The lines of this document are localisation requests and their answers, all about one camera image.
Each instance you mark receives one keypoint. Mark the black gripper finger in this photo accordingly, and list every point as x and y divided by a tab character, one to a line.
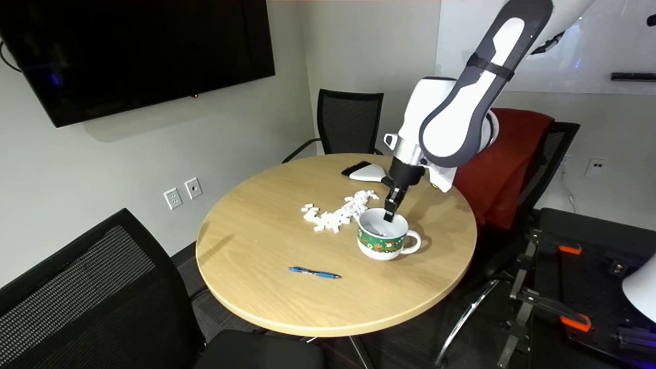
394	206

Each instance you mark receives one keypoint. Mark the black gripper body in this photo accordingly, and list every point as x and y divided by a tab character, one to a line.
407	176

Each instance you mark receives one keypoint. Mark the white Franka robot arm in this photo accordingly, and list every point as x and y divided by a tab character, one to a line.
465	109

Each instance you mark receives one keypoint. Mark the pile of white paper pieces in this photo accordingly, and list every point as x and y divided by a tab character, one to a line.
335	218

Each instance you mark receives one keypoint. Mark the black office chair with armrests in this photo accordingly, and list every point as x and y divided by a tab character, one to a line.
350	119

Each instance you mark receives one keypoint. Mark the red cloth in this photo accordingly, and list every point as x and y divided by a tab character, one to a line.
510	164

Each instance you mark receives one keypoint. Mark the blue pen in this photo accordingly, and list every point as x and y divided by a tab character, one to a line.
314	273

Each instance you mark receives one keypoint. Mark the black chair under red cloth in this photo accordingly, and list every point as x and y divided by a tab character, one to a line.
557	156

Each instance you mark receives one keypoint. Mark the black marker tray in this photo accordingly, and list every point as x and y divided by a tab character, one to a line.
632	76

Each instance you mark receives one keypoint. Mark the white lamp shade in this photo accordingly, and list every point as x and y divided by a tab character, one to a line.
643	289

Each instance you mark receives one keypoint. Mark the black mesh office chair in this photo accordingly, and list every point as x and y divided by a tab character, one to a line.
82	301

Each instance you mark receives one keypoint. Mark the single white wall socket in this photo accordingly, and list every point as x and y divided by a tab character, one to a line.
596	169

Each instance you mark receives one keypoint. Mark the white wall outlet plate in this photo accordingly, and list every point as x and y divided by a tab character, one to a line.
172	199
194	187

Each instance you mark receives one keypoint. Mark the black wall television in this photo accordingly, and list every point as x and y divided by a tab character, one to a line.
137	47

